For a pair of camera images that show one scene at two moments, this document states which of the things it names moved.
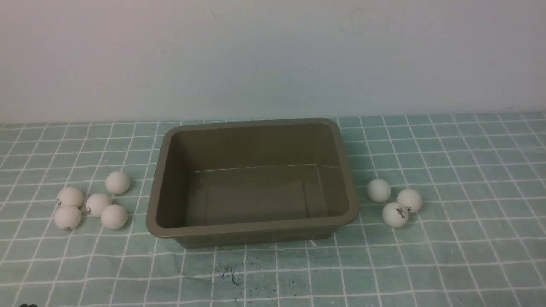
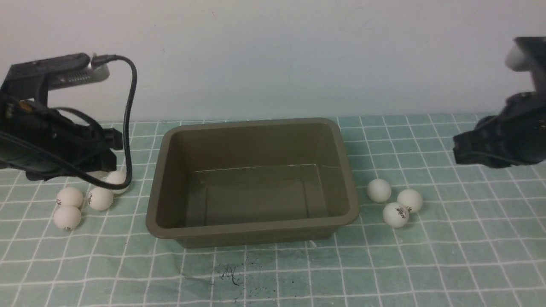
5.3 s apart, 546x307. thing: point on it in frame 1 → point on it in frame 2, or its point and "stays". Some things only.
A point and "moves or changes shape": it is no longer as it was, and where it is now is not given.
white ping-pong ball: [379, 190] stays
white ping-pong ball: [68, 216] stays
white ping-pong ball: [411, 198] stays
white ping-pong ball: [95, 204] moves or changes shape
